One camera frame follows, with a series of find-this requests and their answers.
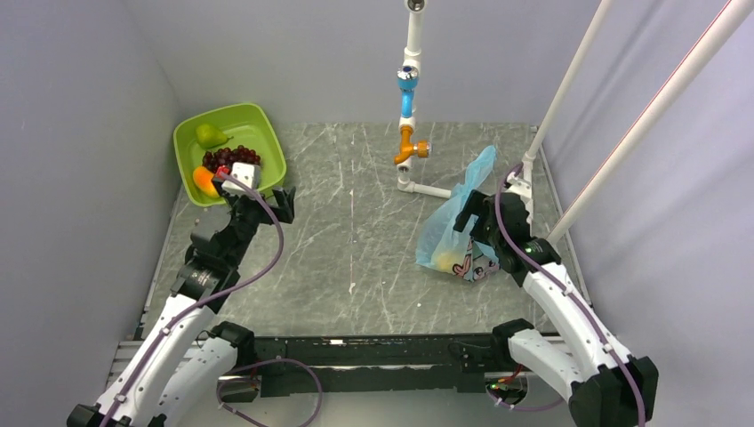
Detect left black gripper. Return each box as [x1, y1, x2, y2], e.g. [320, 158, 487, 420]
[213, 179, 295, 266]

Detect blue printed plastic bag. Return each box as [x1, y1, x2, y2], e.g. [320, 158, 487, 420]
[414, 144, 501, 283]

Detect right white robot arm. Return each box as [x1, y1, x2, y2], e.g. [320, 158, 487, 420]
[453, 190, 659, 426]

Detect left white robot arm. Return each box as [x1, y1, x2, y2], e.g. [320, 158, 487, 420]
[66, 187, 296, 426]

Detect dark red fake grapes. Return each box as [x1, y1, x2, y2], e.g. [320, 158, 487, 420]
[202, 146, 261, 173]

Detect orange fake mango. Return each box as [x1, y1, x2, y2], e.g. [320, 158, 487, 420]
[192, 165, 220, 198]

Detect green fake pear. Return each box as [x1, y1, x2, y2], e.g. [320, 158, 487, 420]
[195, 123, 231, 150]

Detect green plastic tray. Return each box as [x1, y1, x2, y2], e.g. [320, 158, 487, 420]
[173, 103, 287, 207]

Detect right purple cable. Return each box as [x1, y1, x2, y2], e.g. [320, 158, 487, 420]
[486, 165, 648, 427]

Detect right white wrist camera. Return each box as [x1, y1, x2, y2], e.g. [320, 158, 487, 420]
[506, 177, 533, 205]

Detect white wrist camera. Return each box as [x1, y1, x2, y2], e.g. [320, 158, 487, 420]
[215, 162, 261, 196]
[506, 177, 533, 205]

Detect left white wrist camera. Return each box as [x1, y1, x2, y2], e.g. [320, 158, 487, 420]
[215, 162, 261, 196]

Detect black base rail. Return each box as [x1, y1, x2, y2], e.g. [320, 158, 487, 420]
[222, 333, 525, 399]

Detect white pvc pipe frame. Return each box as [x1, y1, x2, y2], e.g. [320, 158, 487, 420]
[393, 0, 754, 249]

